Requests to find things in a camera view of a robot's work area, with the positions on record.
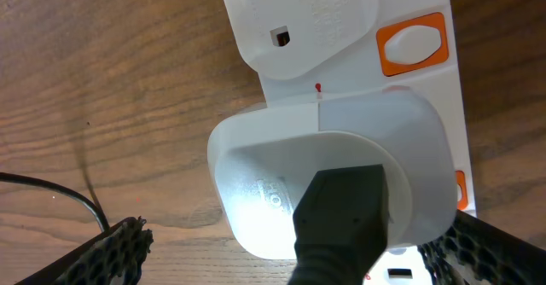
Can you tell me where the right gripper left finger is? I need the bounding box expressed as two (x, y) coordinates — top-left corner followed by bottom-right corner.
(17, 217), (154, 285)

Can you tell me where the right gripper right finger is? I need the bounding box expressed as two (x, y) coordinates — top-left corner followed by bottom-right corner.
(417, 211), (545, 285)

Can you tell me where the black USB charging cable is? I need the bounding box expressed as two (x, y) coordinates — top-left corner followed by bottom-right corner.
(0, 163), (392, 285)

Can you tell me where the white USB charger adapter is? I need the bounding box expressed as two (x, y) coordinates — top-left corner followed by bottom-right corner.
(207, 89), (457, 259)

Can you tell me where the white power strip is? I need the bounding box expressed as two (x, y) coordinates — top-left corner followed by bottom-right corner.
(224, 0), (475, 284)

